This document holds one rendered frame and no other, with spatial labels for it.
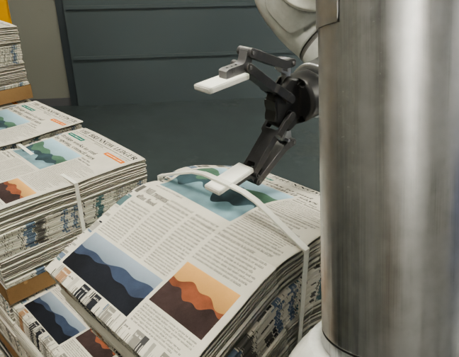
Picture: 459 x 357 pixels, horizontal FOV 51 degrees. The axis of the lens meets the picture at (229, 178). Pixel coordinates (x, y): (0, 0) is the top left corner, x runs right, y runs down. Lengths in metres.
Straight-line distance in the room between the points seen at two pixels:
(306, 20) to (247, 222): 0.36
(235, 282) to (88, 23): 4.28
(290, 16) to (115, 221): 0.43
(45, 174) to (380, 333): 0.92
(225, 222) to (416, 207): 0.39
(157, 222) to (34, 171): 0.54
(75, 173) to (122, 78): 3.74
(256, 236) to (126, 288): 0.18
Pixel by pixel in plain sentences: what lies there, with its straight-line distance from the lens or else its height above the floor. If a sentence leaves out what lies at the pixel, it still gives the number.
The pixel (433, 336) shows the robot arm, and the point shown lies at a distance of 0.33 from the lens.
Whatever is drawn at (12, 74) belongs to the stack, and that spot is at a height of 1.15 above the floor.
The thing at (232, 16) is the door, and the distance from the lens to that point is 4.76.
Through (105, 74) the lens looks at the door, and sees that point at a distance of 4.83.
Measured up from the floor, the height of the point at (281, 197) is 1.17.
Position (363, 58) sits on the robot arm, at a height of 1.48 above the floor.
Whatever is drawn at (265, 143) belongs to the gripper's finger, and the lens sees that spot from 0.70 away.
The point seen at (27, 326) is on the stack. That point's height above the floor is 0.82.
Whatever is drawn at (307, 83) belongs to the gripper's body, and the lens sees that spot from 0.72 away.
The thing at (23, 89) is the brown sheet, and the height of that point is 1.10.
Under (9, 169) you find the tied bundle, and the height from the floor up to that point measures 1.06.
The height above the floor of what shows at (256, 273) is 1.18.
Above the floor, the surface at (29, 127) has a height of 1.07.
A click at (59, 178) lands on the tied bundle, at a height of 1.06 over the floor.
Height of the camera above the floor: 1.54
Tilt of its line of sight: 28 degrees down
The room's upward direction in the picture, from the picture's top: straight up
